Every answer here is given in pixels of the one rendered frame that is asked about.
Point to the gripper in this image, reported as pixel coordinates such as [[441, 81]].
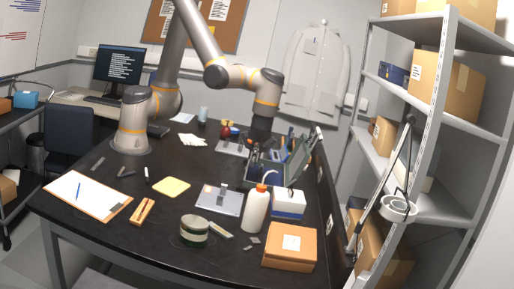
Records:
[[262, 125]]

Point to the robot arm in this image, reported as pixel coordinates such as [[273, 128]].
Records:
[[170, 60]]

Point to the magnifier lamp on arm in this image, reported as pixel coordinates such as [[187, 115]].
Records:
[[397, 206]]

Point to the green micrometer case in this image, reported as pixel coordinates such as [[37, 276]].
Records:
[[263, 172]]

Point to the grey returns rack plate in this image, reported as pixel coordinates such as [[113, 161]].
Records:
[[229, 151]]

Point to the green case lid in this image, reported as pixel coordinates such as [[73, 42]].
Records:
[[298, 162]]

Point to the grey calibration nest plate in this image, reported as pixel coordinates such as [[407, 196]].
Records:
[[225, 204]]

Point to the orange wooden pen case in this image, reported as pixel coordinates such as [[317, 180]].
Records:
[[142, 211]]

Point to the dark blue case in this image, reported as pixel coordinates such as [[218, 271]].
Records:
[[392, 73]]

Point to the red round object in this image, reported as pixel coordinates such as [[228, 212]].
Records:
[[225, 132]]

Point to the yellow tape roll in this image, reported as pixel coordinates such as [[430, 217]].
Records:
[[227, 122]]

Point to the white and blue wipe box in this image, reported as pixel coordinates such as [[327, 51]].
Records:
[[287, 202]]

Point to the white squeeze bottle orange cap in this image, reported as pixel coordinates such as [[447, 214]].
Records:
[[255, 210]]

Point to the white gloves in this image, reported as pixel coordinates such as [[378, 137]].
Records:
[[192, 139]]

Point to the light blue paper sheet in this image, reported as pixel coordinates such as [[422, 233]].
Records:
[[182, 117]]

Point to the white lab coat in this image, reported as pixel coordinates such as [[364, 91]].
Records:
[[315, 76]]

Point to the small grey block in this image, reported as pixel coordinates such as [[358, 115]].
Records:
[[255, 240], [247, 248]]

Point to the yellow sticky note pad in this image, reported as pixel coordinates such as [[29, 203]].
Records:
[[171, 186]]

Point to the black notebook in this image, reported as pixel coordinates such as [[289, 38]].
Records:
[[158, 130]]

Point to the orange box white label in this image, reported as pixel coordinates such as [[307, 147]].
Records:
[[290, 246]]

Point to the green and white round tin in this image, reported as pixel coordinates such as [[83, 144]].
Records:
[[194, 230]]

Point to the cork notice board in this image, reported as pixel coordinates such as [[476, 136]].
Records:
[[233, 28]]

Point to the small cardboard box labelled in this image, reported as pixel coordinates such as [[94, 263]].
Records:
[[384, 136]]

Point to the dark small gauge tool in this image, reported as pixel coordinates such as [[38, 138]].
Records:
[[126, 173]]

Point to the cardboard box on floor shelf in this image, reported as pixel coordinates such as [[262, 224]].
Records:
[[373, 248]]

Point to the black computer monitor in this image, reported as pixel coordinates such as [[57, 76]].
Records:
[[119, 64]]

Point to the beige desk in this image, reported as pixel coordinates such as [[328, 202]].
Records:
[[100, 110]]

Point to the grey steel ruler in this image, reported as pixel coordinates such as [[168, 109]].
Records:
[[97, 163]]

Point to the black keyboard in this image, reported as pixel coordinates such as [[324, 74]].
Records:
[[102, 101]]

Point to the orange clipboard with paper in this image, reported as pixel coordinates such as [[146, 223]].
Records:
[[92, 198]]

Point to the blue pen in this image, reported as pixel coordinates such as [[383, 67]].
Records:
[[78, 191]]

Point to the grey shelving unit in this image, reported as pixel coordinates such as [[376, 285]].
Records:
[[441, 116]]

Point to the dark blue office chair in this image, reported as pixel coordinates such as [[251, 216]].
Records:
[[68, 130]]

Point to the white desk calculator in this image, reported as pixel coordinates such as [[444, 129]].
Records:
[[69, 95]]

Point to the large cardboard box taped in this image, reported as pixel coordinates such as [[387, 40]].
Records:
[[445, 86]]

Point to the grey waste bin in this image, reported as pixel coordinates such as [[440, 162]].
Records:
[[35, 152]]

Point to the cardboard box white label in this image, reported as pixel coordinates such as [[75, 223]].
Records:
[[441, 8]]

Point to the light blue box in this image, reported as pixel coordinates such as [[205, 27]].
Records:
[[26, 99]]

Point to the black trolley cart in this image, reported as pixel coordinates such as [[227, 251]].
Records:
[[20, 116]]

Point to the brown cardboard box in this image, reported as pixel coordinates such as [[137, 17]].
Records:
[[7, 190]]

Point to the small orange box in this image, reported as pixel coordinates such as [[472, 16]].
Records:
[[5, 106]]

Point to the white whiteboard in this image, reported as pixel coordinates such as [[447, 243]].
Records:
[[20, 36]]

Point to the white wall switch plate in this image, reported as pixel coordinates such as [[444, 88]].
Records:
[[357, 102]]

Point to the white wall outlet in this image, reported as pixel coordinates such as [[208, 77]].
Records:
[[87, 51]]

